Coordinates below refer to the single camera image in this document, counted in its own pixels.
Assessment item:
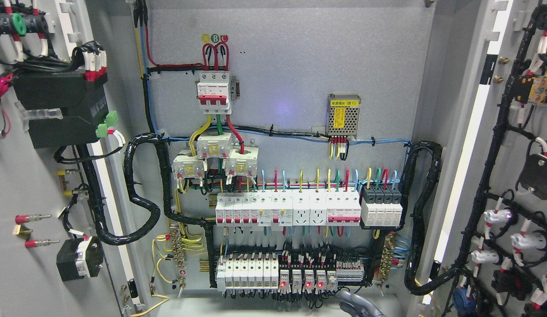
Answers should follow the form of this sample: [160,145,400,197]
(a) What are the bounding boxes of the grey cabinet door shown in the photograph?
[0,0,152,317]
[399,0,547,317]

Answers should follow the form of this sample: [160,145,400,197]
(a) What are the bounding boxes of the white current transformers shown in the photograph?
[172,132,259,183]

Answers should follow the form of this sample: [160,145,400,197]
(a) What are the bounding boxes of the white breaker and socket row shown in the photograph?
[215,188,361,231]

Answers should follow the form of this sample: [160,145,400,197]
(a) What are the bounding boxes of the perforated metal power supply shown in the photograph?
[325,94,361,137]

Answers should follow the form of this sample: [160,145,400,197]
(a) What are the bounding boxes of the red three pole main breaker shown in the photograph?
[196,71,240,115]

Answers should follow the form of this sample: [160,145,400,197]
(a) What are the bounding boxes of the black surge protector modules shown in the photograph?
[360,185,405,231]

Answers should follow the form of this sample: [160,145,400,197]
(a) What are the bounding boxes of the lower relay terminal row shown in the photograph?
[215,242,366,308]

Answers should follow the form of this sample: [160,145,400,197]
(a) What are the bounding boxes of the brass ground terminal bar left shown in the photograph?
[169,221,187,297]

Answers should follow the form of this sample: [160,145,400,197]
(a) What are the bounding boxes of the brass terminal bar right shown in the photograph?
[378,232,395,285]

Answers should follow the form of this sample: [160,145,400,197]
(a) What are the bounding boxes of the black digital power meter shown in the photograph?
[14,70,110,149]

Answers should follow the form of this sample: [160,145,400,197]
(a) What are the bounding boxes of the yellow terminal block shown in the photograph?
[56,168,88,197]

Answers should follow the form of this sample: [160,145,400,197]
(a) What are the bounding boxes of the red terminal block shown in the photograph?
[15,214,60,249]

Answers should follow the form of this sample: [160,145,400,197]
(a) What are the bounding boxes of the black cable conduit right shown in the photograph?
[401,140,459,296]

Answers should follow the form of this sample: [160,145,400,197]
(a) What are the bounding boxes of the black cable conduit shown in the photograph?
[78,132,217,289]
[401,140,459,296]

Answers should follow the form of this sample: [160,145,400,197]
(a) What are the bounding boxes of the black cable conduit left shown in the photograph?
[78,132,217,289]

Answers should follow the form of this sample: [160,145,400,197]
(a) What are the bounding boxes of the white rotary selector switch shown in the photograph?
[56,236,104,281]

